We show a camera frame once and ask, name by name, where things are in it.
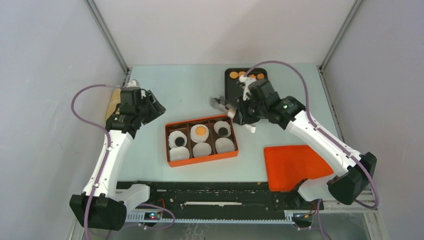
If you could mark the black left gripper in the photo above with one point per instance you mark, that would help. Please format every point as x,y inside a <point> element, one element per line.
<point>156,108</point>

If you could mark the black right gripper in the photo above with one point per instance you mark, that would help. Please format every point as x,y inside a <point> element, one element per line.
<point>239,118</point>

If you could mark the black cookie tray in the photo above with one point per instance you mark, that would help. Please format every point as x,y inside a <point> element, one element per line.
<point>232,88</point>

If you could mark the metal tongs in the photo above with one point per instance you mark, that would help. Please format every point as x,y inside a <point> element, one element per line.
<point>219,103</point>

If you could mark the black sandwich cookie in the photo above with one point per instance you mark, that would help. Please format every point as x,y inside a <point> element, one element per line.
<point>180,141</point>
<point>223,132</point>

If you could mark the orange cookie box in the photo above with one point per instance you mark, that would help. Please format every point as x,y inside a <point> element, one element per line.
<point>185,127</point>

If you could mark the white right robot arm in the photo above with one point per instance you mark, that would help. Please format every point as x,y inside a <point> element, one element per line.
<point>352,171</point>

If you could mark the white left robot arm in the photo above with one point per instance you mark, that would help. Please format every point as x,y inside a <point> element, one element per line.
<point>99,206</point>

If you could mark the yellow cloth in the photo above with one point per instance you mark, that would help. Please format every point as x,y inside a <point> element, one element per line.
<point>113,102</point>

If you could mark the small flower orange cookie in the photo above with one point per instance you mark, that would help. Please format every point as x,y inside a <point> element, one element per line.
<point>260,76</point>

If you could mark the white paper cup liner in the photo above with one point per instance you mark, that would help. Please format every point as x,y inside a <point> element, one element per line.
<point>195,138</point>
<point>220,124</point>
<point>201,149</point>
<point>224,145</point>
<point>173,135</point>
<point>179,153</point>

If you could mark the orange box lid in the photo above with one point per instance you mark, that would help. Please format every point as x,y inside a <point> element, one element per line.
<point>286,166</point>

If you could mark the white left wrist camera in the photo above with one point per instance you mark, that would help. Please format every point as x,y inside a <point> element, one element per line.
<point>133,84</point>

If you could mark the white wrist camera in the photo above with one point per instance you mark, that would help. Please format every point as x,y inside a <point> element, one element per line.
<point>133,84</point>
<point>246,81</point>

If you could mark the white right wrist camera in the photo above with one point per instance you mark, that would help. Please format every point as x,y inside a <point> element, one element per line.
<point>246,81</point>

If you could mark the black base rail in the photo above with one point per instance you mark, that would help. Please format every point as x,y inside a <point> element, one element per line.
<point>227,201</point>

